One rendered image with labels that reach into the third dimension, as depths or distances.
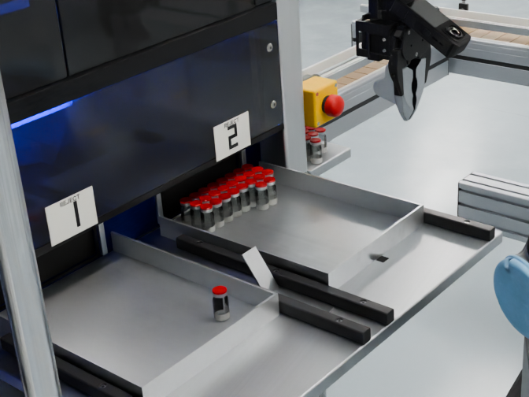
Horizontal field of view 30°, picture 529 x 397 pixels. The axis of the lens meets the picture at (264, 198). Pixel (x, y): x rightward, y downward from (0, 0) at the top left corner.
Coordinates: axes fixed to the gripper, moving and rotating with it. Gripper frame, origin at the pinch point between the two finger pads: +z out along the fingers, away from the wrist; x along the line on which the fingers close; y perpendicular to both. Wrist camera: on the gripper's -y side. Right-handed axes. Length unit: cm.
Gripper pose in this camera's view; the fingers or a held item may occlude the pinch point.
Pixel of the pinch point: (411, 113)
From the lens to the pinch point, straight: 147.0
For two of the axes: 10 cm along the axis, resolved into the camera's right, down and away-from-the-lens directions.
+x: -6.4, 3.7, -6.7
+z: 0.7, 9.0, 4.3
